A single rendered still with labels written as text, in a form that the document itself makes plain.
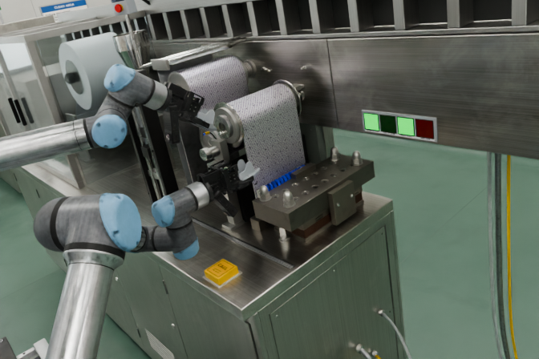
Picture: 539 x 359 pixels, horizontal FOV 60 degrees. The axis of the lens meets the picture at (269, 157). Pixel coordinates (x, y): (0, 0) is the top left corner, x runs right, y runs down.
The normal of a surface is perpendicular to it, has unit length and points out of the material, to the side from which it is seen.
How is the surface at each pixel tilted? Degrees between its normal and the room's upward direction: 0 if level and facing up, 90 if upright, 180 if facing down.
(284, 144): 90
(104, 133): 90
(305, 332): 90
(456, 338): 0
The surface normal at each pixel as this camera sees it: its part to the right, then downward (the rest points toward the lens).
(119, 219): 0.96, -0.20
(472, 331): -0.18, -0.91
